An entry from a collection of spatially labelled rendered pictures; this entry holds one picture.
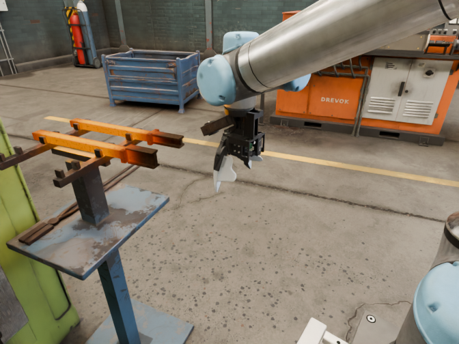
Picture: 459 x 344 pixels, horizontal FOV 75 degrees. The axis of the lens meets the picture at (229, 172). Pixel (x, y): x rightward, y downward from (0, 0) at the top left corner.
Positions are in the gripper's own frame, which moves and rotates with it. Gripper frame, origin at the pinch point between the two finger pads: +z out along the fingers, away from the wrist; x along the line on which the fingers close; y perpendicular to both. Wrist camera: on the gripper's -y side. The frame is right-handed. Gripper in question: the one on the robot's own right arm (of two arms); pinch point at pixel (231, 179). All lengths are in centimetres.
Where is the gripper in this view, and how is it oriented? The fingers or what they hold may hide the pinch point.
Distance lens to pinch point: 79.5
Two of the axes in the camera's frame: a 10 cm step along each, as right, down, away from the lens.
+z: 0.0, 8.7, 4.9
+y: 8.1, 2.9, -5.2
